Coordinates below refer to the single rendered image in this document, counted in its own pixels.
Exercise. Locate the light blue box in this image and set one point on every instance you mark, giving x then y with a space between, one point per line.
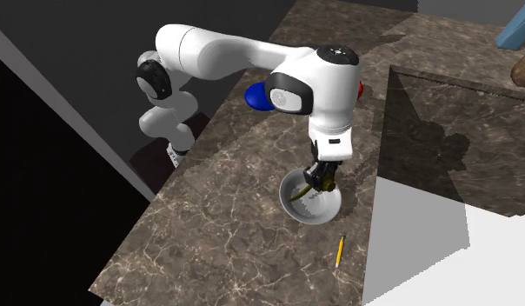
516 30

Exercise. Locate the blue round plate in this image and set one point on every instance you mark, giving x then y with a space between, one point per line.
255 97

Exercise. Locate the grey round bowl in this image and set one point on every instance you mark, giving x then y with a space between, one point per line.
313 210

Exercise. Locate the olive curved utensil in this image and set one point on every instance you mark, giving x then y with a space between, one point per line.
297 195

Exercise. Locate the yellow pencil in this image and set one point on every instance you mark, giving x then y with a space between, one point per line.
339 252

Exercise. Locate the dark maroon robot stand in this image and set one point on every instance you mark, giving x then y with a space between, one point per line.
154 163

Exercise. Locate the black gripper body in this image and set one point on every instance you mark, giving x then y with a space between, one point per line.
316 173

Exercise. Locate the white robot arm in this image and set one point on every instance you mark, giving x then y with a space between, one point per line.
228 53

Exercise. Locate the brown rounded thing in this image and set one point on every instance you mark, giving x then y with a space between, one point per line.
524 71

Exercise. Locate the red round thing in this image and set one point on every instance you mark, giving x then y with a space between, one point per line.
360 90

